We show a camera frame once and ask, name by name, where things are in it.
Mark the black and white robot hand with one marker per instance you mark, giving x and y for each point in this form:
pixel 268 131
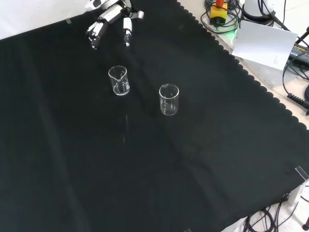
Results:
pixel 109 14

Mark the clear glass beaker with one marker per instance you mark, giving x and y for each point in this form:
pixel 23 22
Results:
pixel 119 83
pixel 169 101

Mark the clear cloth clip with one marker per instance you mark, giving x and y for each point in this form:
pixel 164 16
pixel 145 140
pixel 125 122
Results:
pixel 301 173
pixel 187 229
pixel 68 21

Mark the yellow stop button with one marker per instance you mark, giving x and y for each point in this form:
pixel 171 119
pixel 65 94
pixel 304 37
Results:
pixel 218 13

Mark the black bench cloth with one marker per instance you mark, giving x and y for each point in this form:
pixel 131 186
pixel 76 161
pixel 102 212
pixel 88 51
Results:
pixel 72 145

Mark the pale board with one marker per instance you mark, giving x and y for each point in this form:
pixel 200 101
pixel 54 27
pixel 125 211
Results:
pixel 263 44

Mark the black power adapter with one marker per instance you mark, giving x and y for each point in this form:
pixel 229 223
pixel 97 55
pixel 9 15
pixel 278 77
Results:
pixel 300 52

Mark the white bench bracket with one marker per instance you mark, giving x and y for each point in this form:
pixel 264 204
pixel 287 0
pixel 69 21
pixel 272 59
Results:
pixel 295 194

